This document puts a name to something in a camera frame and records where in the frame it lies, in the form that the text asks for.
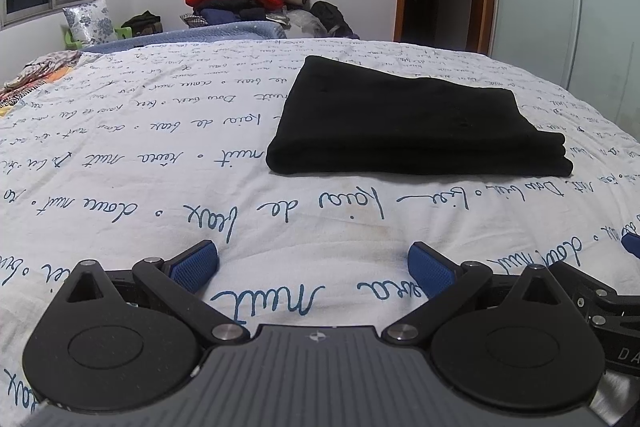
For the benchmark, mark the black bag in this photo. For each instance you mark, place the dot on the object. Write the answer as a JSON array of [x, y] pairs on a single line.
[[332, 18]]

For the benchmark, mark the floral pillow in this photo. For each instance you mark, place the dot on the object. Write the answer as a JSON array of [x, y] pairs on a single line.
[[90, 22]]

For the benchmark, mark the grey plastic bag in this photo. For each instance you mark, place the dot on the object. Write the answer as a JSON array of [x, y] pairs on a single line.
[[306, 23]]

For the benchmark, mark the white script-printed bedspread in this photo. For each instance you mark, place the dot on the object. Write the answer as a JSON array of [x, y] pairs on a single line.
[[150, 147]]

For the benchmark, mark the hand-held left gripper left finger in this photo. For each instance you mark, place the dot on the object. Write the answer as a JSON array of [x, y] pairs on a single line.
[[197, 264]]

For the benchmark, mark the colourful patterned cloth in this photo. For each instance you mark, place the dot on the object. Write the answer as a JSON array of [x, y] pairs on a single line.
[[35, 74]]

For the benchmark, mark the black pants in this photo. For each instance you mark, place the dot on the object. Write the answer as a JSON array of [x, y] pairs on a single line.
[[400, 122]]

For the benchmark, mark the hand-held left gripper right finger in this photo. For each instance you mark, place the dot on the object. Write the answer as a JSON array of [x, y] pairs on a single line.
[[430, 268]]

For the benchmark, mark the dark green cloth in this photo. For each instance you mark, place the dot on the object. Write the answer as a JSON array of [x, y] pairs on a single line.
[[142, 24]]

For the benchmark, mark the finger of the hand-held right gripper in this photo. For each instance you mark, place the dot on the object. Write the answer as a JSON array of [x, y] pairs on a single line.
[[633, 246], [582, 287]]

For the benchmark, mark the white sliding wardrobe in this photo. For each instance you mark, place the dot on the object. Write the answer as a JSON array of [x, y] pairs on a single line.
[[540, 7]]

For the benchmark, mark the light blue blanket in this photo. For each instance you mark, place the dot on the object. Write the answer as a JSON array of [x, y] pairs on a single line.
[[225, 32]]

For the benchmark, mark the green plastic stool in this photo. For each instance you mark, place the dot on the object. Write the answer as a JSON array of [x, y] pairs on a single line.
[[70, 40]]

